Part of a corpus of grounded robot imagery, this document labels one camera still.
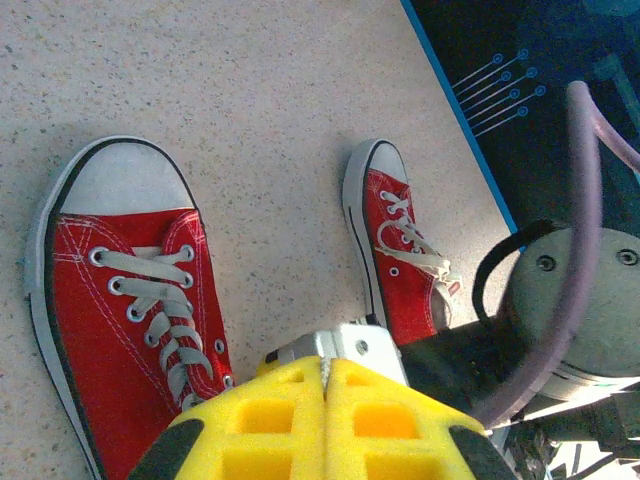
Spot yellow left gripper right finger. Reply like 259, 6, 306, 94
323, 357, 519, 480

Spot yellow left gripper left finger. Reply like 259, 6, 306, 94
127, 354, 330, 480

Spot white shoelace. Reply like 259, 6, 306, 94
374, 189, 464, 291
88, 244, 216, 409

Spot red canvas sneaker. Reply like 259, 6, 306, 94
342, 138, 464, 346
24, 135, 236, 480

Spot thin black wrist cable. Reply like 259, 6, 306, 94
472, 218, 566, 331

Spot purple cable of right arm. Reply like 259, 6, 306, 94
469, 79, 640, 431

